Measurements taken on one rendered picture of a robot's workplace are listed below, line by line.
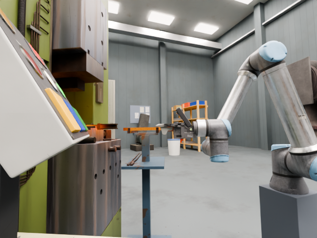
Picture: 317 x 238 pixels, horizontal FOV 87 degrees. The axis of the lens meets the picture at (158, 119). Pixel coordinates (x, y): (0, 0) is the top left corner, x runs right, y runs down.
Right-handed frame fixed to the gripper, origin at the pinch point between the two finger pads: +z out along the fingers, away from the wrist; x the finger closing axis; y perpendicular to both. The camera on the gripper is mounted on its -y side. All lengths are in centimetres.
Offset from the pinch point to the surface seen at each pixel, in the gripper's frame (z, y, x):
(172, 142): 4, 53, 532
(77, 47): 35, -37, -17
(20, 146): 10, 4, -70
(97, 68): 33.6, -32.9, -0.3
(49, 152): 7, 5, -69
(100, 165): 27.6, 19.8, -9.6
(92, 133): 33.6, 4.1, -6.2
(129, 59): 228, -378, 771
